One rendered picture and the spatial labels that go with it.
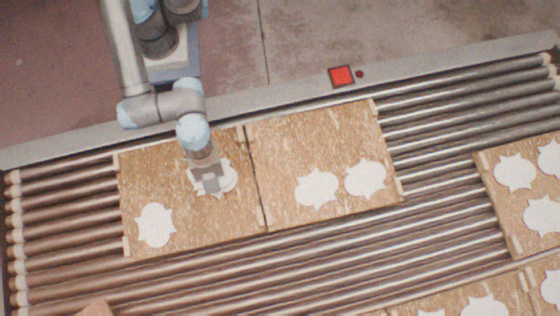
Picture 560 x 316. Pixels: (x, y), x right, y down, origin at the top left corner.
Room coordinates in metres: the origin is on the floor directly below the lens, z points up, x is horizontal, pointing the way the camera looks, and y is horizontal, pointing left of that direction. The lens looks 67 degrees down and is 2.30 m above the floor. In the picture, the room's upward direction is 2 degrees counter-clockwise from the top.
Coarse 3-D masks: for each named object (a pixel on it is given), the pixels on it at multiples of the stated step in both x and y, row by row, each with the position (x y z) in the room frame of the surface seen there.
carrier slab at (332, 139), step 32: (256, 128) 0.66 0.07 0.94; (288, 128) 0.66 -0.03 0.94; (320, 128) 0.65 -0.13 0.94; (352, 128) 0.65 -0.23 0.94; (256, 160) 0.56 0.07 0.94; (288, 160) 0.55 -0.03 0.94; (320, 160) 0.55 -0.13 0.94; (352, 160) 0.54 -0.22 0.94; (384, 160) 0.54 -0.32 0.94; (288, 192) 0.45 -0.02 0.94; (384, 192) 0.44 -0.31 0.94; (288, 224) 0.35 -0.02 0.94
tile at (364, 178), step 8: (352, 168) 0.51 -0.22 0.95; (360, 168) 0.51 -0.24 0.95; (368, 168) 0.51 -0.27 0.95; (376, 168) 0.51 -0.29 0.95; (352, 176) 0.49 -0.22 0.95; (360, 176) 0.49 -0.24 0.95; (368, 176) 0.49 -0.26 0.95; (376, 176) 0.48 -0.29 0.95; (384, 176) 0.48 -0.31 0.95; (344, 184) 0.46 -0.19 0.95; (352, 184) 0.46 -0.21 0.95; (360, 184) 0.46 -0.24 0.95; (368, 184) 0.46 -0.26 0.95; (376, 184) 0.46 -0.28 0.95; (352, 192) 0.44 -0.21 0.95; (360, 192) 0.44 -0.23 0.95; (368, 192) 0.44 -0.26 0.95
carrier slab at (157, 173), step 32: (224, 128) 0.67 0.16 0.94; (128, 160) 0.57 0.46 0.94; (160, 160) 0.57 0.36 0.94; (128, 192) 0.47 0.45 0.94; (160, 192) 0.46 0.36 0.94; (192, 192) 0.46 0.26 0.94; (256, 192) 0.45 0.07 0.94; (128, 224) 0.37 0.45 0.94; (192, 224) 0.36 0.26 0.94; (224, 224) 0.36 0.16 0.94; (256, 224) 0.36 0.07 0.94; (160, 256) 0.27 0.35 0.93
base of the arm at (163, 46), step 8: (168, 32) 1.01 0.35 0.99; (176, 32) 1.04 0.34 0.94; (144, 40) 0.97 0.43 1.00; (152, 40) 0.97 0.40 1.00; (160, 40) 0.98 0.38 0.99; (168, 40) 1.00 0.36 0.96; (176, 40) 1.01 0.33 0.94; (144, 48) 0.98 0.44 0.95; (152, 48) 0.96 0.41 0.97; (160, 48) 0.97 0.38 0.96; (168, 48) 0.97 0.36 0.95; (176, 48) 0.99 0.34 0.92; (144, 56) 0.96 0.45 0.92; (152, 56) 0.95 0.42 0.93; (160, 56) 0.95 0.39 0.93; (168, 56) 0.96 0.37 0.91
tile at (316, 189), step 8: (312, 176) 0.49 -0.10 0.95; (320, 176) 0.49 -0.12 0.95; (328, 176) 0.49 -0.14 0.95; (304, 184) 0.47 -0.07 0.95; (312, 184) 0.47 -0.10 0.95; (320, 184) 0.47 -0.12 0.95; (328, 184) 0.47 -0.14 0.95; (336, 184) 0.47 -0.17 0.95; (296, 192) 0.45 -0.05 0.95; (304, 192) 0.44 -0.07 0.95; (312, 192) 0.44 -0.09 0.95; (320, 192) 0.44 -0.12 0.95; (328, 192) 0.44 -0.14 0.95; (304, 200) 0.42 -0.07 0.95; (312, 200) 0.42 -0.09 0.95; (320, 200) 0.42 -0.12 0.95; (328, 200) 0.42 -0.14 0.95
